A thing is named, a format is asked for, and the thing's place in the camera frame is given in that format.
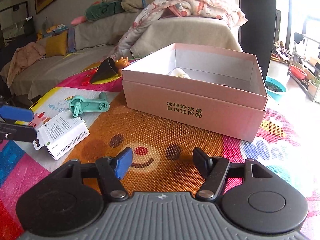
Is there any yellow cushion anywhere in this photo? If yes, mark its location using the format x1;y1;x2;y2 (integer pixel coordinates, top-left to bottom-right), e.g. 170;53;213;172
46;31;67;57

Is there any colourful cartoon play mat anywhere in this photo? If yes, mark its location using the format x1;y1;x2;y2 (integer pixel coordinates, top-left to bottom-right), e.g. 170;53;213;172
1;63;319;239

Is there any peach cloth on sofa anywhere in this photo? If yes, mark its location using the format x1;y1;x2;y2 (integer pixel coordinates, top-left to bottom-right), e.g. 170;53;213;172
7;42;46;88

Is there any pink cardboard box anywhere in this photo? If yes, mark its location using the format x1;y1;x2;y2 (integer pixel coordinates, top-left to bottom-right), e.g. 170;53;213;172
122;43;268;142

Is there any green plush toy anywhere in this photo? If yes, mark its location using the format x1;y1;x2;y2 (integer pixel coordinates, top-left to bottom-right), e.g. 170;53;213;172
71;0;125;25

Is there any beige pillow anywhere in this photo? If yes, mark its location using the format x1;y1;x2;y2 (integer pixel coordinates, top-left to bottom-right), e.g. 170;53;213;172
121;0;148;12

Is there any white printed carton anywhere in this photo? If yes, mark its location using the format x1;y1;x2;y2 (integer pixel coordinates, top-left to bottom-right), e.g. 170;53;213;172
33;109;89;160

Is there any red basin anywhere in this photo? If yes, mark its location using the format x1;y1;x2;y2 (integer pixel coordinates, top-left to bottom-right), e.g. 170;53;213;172
290;65;307;80

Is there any metal shelf rack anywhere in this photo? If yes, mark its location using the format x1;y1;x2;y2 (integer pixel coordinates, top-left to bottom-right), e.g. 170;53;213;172
287;33;319;103

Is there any black cone with orange figurine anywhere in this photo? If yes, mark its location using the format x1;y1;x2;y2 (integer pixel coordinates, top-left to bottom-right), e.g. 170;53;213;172
90;57;130;83

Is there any cream lotion tube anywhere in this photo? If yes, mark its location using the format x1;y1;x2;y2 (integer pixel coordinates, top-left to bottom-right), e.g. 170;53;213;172
169;68;190;79

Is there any pink floral blanket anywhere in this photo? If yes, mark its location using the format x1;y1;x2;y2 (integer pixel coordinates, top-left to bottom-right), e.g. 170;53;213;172
110;0;248;60

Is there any teal basin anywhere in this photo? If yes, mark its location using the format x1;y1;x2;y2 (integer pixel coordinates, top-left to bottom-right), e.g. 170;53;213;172
265;77;286;101

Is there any beige covered sofa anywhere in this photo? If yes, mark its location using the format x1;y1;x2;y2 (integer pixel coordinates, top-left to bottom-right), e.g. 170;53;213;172
1;12;241;105

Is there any teal plastic toy tool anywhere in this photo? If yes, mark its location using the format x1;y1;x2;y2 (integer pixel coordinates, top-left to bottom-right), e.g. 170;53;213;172
68;92;110;118

